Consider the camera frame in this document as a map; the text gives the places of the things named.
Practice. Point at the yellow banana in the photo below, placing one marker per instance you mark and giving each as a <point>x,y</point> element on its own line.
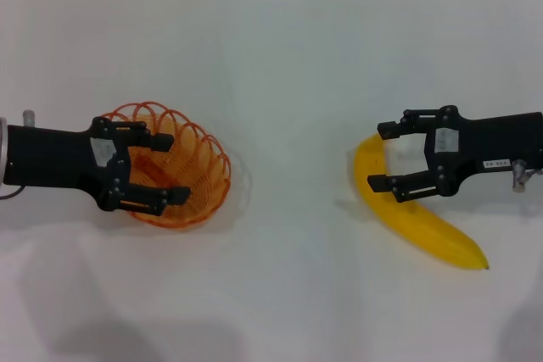
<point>428,230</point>

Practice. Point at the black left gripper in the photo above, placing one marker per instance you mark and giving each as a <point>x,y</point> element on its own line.
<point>51,156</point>

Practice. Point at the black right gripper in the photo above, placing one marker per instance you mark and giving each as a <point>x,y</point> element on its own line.
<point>492,141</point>

